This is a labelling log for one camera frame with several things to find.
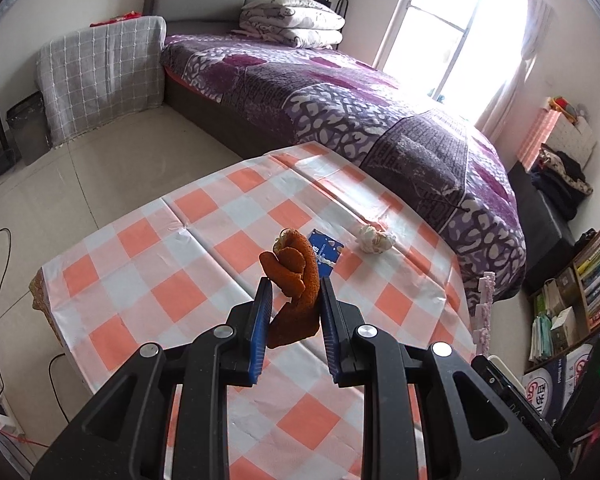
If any orange peel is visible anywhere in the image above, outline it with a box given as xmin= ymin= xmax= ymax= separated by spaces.
xmin=259 ymin=229 xmax=320 ymax=349

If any black small trash bin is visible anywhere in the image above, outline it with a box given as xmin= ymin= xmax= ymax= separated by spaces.
xmin=6 ymin=91 xmax=50 ymax=166

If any pink lace strip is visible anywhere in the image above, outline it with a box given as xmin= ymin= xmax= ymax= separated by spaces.
xmin=471 ymin=272 xmax=495 ymax=358

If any lower Ganten water box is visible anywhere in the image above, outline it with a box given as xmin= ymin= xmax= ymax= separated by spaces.
xmin=522 ymin=358 xmax=566 ymax=425

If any ganten water box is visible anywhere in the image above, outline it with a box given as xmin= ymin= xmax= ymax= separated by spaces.
xmin=562 ymin=344 xmax=593 ymax=406
xmin=522 ymin=358 xmax=566 ymax=425

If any upper Ganten water box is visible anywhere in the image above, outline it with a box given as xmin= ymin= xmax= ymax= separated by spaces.
xmin=562 ymin=344 xmax=593 ymax=406

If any wooden bookshelf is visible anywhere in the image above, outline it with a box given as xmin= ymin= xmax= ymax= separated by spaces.
xmin=524 ymin=230 xmax=600 ymax=372

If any black storage bench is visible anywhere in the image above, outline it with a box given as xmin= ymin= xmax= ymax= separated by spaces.
xmin=508 ymin=162 xmax=574 ymax=296

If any crumpled paper ball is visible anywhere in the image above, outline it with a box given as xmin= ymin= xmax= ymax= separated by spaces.
xmin=356 ymin=224 xmax=396 ymax=254

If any orange checkered tablecloth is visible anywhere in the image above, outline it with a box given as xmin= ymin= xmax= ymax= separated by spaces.
xmin=31 ymin=143 xmax=475 ymax=479

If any pile of clothes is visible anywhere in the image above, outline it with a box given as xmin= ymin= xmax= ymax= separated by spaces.
xmin=530 ymin=144 xmax=593 ymax=221

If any purple patterned bedspread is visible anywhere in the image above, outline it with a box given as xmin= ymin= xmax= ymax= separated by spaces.
xmin=161 ymin=35 xmax=527 ymax=304

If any pink white drawer cabinet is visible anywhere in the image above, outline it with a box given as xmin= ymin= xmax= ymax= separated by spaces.
xmin=517 ymin=108 xmax=596 ymax=171

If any white curtain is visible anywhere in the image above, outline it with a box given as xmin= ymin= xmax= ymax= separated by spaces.
xmin=475 ymin=0 xmax=554 ymax=142

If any grey plaid covered furniture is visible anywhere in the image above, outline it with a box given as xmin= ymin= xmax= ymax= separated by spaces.
xmin=35 ymin=15 xmax=166 ymax=148

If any folded floral quilt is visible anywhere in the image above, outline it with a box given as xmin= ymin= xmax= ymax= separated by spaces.
xmin=238 ymin=0 xmax=346 ymax=49

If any window frame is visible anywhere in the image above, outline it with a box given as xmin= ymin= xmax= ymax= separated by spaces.
xmin=380 ymin=0 xmax=527 ymax=122

